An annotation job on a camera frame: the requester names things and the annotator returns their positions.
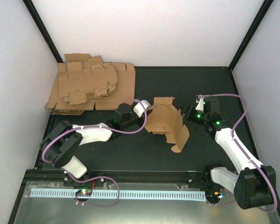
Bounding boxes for brown cardboard box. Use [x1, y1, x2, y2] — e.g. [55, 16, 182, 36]
[145, 97, 190, 153]

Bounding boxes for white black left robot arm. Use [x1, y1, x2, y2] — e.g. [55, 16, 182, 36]
[40, 100, 190, 186]

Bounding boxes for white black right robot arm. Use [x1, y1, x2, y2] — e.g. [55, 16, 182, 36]
[181, 94, 278, 213]

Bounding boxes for stack of flat cardboard blanks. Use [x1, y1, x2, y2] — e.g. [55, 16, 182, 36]
[45, 53, 136, 115]

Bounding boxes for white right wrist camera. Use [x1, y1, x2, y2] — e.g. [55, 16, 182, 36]
[196, 95, 205, 112]

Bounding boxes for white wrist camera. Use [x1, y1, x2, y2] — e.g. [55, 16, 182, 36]
[133, 100, 151, 118]
[196, 95, 205, 112]

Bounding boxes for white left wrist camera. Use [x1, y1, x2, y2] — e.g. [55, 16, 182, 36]
[133, 100, 151, 118]

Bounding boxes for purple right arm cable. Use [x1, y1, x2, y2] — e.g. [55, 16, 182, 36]
[197, 93, 279, 212]

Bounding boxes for white slotted cable duct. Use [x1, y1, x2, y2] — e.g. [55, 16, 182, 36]
[29, 189, 206, 202]

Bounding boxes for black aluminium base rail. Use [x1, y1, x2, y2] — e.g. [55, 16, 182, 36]
[22, 169, 210, 188]

